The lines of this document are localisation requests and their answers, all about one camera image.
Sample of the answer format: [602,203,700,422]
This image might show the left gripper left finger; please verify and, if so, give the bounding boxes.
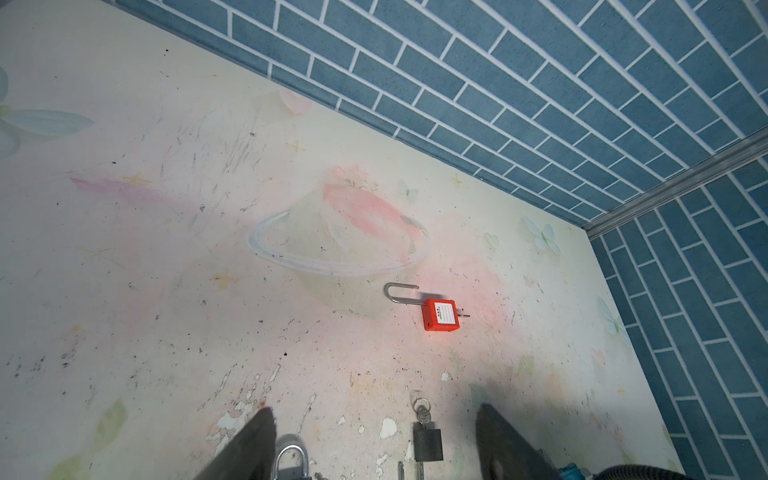
[194,407,277,480]

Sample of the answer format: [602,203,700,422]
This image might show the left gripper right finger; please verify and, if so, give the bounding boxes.
[475,403,559,480]

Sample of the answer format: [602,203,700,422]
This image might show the blue padlock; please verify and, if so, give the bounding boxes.
[271,442,311,480]

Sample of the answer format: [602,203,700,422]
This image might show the black padlock with key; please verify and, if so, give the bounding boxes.
[412,397,444,463]

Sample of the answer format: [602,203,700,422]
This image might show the red padlock with key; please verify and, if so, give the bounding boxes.
[383,282,469,332]

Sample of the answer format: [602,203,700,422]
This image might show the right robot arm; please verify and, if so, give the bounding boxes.
[558,463,692,480]

